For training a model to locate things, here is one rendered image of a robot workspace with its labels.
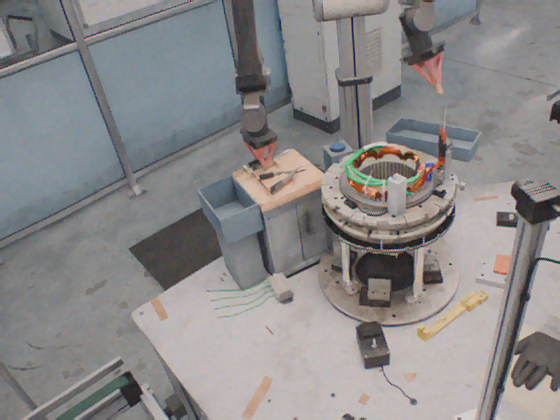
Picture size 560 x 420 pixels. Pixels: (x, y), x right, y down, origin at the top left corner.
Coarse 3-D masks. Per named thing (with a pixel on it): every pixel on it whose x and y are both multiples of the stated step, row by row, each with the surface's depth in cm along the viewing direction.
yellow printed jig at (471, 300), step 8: (464, 296) 124; (472, 296) 124; (480, 296) 125; (488, 296) 125; (464, 304) 123; (472, 304) 122; (448, 312) 123; (456, 312) 123; (440, 320) 121; (448, 320) 121; (424, 328) 118; (432, 328) 120; (440, 328) 119; (424, 336) 117; (432, 336) 119
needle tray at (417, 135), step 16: (400, 128) 151; (416, 128) 149; (432, 128) 145; (448, 128) 142; (464, 128) 139; (400, 144) 143; (416, 144) 140; (432, 144) 136; (464, 144) 140; (480, 144) 139; (464, 160) 133
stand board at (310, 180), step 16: (288, 160) 139; (304, 160) 137; (240, 176) 136; (256, 176) 134; (304, 176) 131; (320, 176) 130; (256, 192) 128; (288, 192) 126; (304, 192) 128; (272, 208) 126
